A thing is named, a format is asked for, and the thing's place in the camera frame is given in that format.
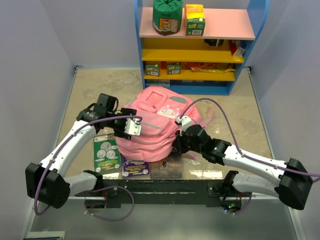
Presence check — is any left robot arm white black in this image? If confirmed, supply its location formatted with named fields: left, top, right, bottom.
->
left=25, top=93, right=143, bottom=215

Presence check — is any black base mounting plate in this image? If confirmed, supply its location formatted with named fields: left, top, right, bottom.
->
left=74, top=179, right=252, bottom=209

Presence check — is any green box right lower shelf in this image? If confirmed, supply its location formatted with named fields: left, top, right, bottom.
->
left=166, top=61, right=182, bottom=75

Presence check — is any green cylindrical package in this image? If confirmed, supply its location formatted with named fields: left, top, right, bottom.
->
left=152, top=0, right=183, bottom=36

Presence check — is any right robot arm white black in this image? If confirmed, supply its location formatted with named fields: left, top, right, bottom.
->
left=173, top=124, right=313, bottom=210

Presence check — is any green coin book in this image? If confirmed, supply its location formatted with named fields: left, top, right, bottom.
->
left=93, top=133, right=122, bottom=175

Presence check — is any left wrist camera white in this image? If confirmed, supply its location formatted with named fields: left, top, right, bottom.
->
left=124, top=118, right=142, bottom=136

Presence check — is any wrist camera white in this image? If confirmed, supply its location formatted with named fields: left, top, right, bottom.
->
left=124, top=118, right=142, bottom=136
left=175, top=115, right=193, bottom=135

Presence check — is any purple coin book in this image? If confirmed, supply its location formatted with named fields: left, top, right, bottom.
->
left=121, top=155, right=150, bottom=178

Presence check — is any yellow snack packet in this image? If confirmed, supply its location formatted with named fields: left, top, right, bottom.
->
left=198, top=68, right=236, bottom=74

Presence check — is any pink student backpack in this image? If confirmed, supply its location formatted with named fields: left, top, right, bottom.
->
left=115, top=85, right=214, bottom=163

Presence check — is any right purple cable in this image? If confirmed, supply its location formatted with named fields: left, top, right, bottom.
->
left=178, top=97, right=320, bottom=185

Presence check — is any red white box on shelf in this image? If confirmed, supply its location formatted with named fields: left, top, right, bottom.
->
left=228, top=40, right=246, bottom=57

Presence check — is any orange snack packet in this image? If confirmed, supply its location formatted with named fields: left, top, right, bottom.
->
left=187, top=62, right=212, bottom=72

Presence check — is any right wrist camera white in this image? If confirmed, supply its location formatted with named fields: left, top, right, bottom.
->
left=175, top=115, right=193, bottom=135

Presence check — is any blue kids shelf unit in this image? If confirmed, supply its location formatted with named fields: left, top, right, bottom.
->
left=134, top=0, right=270, bottom=96

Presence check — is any green box left lower shelf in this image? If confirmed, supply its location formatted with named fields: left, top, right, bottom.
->
left=144, top=63, right=161, bottom=77

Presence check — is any yellow green box top shelf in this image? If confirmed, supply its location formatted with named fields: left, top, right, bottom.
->
left=185, top=4, right=206, bottom=37

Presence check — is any aluminium frame rail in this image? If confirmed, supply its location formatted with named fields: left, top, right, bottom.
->
left=31, top=177, right=296, bottom=201

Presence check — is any black object middle shelf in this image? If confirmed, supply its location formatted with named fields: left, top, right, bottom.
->
left=204, top=39, right=224, bottom=47

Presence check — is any Tale of Two Cities book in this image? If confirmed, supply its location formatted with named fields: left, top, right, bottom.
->
left=150, top=148, right=182, bottom=179

